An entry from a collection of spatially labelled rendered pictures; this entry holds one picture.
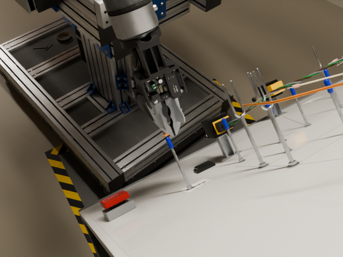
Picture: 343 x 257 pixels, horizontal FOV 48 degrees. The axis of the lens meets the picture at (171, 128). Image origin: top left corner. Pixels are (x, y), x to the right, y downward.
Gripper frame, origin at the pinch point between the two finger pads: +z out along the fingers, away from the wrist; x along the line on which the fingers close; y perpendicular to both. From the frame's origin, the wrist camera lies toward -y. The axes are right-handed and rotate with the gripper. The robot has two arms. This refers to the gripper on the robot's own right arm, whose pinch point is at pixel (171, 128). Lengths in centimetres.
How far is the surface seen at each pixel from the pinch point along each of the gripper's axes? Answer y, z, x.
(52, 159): -135, 56, -44
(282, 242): 44.8, -9.3, -2.6
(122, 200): 5.8, 6.3, -14.3
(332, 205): 43.1, -8.5, 3.5
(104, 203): 5.9, 5.2, -17.3
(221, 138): -0.8, 7.6, 9.5
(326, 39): -166, 72, 159
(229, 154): 0.7, 10.9, 9.7
